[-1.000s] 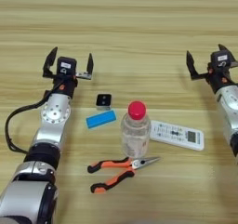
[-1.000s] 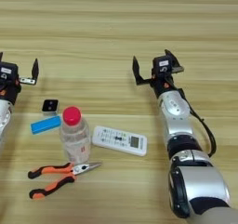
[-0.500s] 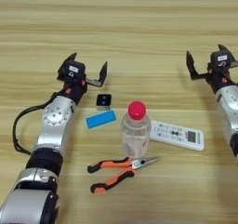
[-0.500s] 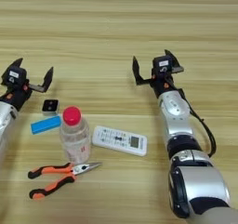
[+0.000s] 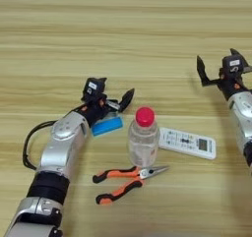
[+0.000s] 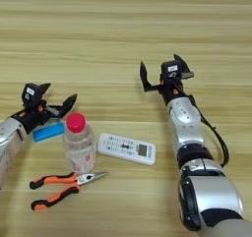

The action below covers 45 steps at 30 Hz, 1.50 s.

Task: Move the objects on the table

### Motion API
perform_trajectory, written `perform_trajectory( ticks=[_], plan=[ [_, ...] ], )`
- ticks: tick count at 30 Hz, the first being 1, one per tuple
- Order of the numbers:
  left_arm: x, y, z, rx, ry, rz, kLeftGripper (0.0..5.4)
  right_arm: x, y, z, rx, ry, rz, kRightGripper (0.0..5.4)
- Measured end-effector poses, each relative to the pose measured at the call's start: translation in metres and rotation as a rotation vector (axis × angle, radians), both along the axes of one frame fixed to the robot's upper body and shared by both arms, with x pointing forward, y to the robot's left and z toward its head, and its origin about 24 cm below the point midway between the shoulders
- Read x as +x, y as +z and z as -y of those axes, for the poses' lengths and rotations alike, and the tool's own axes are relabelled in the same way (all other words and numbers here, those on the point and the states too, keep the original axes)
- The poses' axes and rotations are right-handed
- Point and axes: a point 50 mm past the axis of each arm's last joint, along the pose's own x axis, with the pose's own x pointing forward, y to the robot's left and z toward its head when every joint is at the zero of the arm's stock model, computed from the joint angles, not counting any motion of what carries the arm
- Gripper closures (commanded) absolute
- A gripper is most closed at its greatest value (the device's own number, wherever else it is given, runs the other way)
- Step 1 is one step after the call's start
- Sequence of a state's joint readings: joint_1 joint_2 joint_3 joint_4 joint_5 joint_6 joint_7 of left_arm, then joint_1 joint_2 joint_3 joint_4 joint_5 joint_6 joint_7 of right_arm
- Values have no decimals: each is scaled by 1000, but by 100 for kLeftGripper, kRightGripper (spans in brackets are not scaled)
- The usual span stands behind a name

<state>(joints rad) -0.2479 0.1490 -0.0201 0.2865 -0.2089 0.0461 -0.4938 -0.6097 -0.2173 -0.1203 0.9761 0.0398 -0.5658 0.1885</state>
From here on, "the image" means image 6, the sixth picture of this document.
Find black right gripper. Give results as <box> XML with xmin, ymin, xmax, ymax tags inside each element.
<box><xmin>139</xmin><ymin>53</ymin><xmax>195</xmax><ymax>106</ymax></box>

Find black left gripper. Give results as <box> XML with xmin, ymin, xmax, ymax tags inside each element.
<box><xmin>11</xmin><ymin>82</ymin><xmax>79</xmax><ymax>135</ymax></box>

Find blue rectangular block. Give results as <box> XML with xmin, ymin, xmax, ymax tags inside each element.
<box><xmin>32</xmin><ymin>121</ymin><xmax>66</xmax><ymax>143</ymax></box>

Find clear bottle with red cap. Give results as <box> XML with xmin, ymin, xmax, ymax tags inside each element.
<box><xmin>62</xmin><ymin>112</ymin><xmax>97</xmax><ymax>175</ymax></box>

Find orange black needle-nose pliers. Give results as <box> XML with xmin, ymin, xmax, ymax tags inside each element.
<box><xmin>29</xmin><ymin>170</ymin><xmax>108</xmax><ymax>212</ymax></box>

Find white remote control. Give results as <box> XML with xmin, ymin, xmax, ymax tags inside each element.
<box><xmin>96</xmin><ymin>132</ymin><xmax>157</xmax><ymax>166</ymax></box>

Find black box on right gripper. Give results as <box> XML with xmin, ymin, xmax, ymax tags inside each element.
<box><xmin>160</xmin><ymin>59</ymin><xmax>183</xmax><ymax>84</ymax></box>

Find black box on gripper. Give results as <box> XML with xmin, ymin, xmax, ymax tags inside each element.
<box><xmin>21</xmin><ymin>83</ymin><xmax>43</xmax><ymax>110</ymax></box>
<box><xmin>160</xmin><ymin>59</ymin><xmax>183</xmax><ymax>84</ymax></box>

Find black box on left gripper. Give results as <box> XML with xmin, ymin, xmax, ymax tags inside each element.
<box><xmin>21</xmin><ymin>83</ymin><xmax>43</xmax><ymax>110</ymax></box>

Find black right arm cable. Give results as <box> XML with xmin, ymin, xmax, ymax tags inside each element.
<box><xmin>187</xmin><ymin>93</ymin><xmax>230</xmax><ymax>169</ymax></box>

